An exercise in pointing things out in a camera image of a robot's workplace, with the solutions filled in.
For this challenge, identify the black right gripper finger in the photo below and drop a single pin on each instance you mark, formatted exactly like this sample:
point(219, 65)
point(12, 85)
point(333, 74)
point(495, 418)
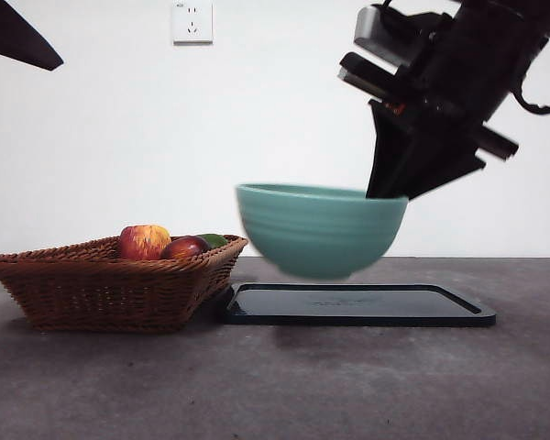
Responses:
point(435, 169)
point(382, 151)

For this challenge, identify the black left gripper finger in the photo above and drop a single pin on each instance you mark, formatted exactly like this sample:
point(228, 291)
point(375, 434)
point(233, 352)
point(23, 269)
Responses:
point(9, 32)

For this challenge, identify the teal ribbed bowl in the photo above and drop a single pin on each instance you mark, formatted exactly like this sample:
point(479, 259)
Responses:
point(321, 234)

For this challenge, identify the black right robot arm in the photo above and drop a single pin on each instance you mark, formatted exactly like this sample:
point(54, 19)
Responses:
point(495, 46)

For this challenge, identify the dark green rectangular tray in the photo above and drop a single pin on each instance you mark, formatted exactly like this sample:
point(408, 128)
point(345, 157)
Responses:
point(357, 307)

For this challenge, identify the green fruit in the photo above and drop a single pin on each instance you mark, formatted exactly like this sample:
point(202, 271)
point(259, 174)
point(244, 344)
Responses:
point(215, 240)

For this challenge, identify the dark red round fruit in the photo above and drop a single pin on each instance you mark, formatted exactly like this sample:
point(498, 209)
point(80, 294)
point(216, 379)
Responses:
point(185, 249)

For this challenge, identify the red yellow apple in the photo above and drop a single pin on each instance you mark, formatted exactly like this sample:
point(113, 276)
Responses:
point(142, 243)

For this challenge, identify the brown wicker basket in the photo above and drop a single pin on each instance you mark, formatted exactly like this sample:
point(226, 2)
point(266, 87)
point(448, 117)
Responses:
point(96, 293)

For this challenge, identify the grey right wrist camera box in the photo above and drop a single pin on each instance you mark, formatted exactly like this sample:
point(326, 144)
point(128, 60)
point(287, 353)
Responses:
point(376, 32)

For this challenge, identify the white wall socket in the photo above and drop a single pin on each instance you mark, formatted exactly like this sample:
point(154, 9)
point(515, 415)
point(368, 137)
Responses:
point(192, 23)

